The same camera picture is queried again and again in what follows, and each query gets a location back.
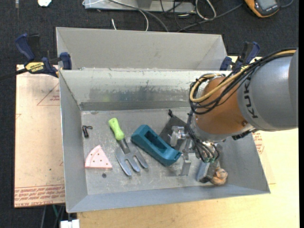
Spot black flat sheet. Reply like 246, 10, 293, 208
158, 109, 190, 149

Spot small black clip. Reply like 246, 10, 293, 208
82, 125, 93, 138

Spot green-handled metal garden fork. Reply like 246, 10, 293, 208
108, 117, 149, 177

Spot tan knotted lump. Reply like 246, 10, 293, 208
210, 168, 229, 186

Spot brown cardboard board, red print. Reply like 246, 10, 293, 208
14, 64, 276, 209

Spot grey metal bin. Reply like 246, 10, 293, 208
56, 27, 271, 213

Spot shiny silver metal object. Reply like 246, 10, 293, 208
168, 125, 190, 148

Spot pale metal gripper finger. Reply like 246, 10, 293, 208
180, 151, 192, 177
196, 162, 211, 182

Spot teal tape dispenser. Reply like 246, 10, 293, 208
130, 124, 183, 167

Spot pink wedge-shaped perforated pad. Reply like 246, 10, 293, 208
84, 144, 113, 169

